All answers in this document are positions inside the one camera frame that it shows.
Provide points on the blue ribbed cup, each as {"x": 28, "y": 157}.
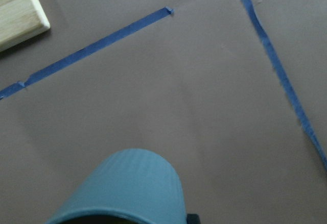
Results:
{"x": 135, "y": 185}

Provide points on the wooden cutting board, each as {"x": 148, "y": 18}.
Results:
{"x": 20, "y": 21}

